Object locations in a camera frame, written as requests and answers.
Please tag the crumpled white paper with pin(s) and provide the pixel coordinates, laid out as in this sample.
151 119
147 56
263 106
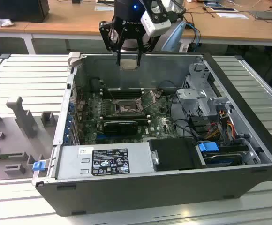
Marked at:
0 22

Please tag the hard disk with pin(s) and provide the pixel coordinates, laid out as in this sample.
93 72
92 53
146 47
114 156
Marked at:
220 160

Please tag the metal locking lever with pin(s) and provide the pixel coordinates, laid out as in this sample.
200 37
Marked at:
112 95
142 96

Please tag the blue tablet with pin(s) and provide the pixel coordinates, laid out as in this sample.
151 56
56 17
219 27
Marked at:
212 3

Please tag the flat phone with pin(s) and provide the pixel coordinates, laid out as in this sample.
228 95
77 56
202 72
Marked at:
222 9

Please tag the black camera bracket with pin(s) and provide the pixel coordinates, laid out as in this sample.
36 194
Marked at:
164 10

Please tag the silver power supply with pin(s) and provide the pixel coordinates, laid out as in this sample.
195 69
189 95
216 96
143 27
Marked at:
70 161

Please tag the black computer box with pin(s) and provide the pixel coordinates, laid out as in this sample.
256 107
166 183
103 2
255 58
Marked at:
16 10

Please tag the low-profile graphics card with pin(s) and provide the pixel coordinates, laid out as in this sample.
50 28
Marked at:
119 129

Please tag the CPU socket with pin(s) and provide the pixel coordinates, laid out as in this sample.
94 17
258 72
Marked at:
126 107

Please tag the black fan shroud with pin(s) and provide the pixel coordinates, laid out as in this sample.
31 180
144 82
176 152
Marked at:
173 154

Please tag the pale blue teach pendant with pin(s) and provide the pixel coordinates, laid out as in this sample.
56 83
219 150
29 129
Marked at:
174 37

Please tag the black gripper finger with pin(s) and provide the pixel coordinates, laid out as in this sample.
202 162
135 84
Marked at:
139 42
109 37

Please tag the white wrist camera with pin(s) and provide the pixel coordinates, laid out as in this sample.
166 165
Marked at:
158 28

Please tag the silver drive cage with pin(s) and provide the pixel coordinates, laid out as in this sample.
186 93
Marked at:
190 95

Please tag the dark desk pad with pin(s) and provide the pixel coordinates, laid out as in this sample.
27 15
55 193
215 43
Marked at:
267 15

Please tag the white paper sheet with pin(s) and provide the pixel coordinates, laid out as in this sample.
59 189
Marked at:
232 15

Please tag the grey parts rack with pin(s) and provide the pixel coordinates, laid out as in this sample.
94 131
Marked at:
9 140

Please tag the white power adapter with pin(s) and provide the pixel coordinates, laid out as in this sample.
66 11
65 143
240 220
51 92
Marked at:
184 48

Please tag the wooden desk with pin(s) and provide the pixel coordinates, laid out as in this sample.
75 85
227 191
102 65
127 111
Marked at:
68 21

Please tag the green motherboard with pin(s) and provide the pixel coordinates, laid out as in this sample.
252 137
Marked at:
159 124

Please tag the black PC case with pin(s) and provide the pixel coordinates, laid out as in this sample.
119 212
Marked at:
150 199

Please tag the blue case latch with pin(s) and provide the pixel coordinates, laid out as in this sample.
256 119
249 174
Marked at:
38 166

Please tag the blue disk carrier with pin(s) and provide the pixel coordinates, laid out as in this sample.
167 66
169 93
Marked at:
207 147

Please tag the silver CPU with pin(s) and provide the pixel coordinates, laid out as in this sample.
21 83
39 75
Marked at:
129 65

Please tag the black RAM slot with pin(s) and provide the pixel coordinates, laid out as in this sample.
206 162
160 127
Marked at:
126 92
126 97
126 89
140 120
124 115

